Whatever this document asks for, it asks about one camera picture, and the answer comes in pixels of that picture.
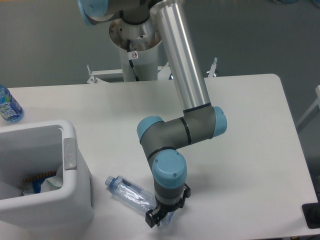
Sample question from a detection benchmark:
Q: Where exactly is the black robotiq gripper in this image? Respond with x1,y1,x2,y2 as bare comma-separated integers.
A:
145,183,191,228

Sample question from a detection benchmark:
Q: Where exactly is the clear plastic bottle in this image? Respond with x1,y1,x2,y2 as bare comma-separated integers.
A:
104,174,175,227

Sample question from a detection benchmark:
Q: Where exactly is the white plastic wrapper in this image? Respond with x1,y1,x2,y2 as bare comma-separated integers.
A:
40,165,64,193

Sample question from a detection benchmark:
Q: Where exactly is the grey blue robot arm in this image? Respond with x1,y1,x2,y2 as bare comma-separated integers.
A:
137,0,227,227

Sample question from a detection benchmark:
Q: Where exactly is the white trash can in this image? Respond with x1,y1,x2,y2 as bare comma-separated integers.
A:
0,120,94,230

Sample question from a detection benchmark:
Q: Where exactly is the blue snack packet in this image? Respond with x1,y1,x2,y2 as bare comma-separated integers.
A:
22,171,57,196

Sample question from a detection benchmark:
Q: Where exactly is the black clamp at table edge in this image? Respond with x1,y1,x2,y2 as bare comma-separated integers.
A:
302,202,320,229

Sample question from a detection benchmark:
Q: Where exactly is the blue labelled water bottle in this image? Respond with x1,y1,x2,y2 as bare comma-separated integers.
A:
0,84,24,123

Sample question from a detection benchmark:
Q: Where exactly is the white pedestal foot bracket right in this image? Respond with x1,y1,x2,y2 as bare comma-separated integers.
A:
206,57,218,78

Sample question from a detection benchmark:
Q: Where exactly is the white pedestal foot bracket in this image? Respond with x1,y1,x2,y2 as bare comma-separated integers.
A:
86,65,124,84
206,57,218,78

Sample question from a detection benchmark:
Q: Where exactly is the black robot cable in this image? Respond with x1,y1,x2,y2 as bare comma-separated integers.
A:
126,38,140,82

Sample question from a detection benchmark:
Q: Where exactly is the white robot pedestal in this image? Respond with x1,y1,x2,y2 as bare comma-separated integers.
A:
109,17,171,82

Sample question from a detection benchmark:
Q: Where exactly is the white frame at right edge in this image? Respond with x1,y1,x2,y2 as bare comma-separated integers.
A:
296,85,320,133

